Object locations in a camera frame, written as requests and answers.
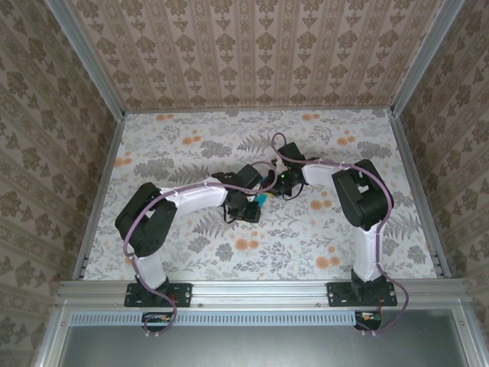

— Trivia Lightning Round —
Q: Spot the floral tablecloth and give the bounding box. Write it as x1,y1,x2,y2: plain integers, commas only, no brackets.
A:
82,108,440,282

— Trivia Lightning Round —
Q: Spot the grey metal panel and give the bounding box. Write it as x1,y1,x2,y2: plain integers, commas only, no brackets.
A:
60,324,473,367

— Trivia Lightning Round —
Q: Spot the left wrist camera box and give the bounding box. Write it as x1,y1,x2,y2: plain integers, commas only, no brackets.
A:
240,202,264,225

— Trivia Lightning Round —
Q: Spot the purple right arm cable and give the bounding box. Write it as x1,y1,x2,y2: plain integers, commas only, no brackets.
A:
270,132,412,338

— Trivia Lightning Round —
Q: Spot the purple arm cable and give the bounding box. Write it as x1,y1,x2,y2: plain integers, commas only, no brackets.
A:
270,132,412,338
121,160,278,339

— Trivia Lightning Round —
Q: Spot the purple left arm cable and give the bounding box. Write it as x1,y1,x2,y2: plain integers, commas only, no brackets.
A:
121,160,278,339

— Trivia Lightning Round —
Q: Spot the wide aluminium mounting rail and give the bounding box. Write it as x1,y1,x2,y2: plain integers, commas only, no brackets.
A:
57,279,468,307

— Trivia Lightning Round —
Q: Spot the white slotted cable duct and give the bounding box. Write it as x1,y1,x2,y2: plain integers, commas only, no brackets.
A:
70,310,356,327

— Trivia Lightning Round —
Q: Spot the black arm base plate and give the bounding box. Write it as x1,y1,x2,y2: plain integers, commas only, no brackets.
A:
327,281,398,307
124,281,193,307

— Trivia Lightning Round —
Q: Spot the aluminium side rail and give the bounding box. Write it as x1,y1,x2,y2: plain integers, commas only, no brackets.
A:
386,109,452,279
71,113,126,281

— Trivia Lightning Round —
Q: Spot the aluminium frame post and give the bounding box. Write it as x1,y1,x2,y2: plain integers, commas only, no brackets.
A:
388,0,461,115
47,0,127,120

